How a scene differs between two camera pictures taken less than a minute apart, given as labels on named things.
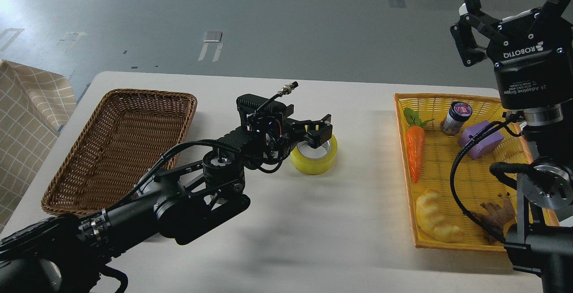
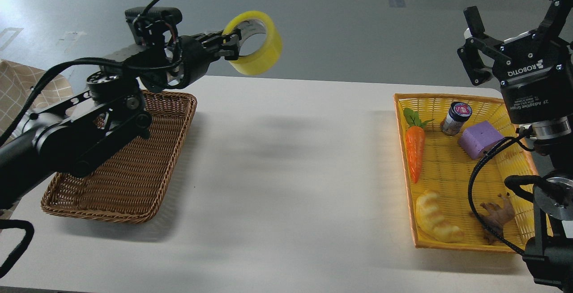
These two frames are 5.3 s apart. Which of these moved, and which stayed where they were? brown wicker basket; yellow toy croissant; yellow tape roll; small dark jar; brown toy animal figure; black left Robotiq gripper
Moved: yellow tape roll; black left Robotiq gripper
Stayed: brown toy animal figure; small dark jar; brown wicker basket; yellow toy croissant
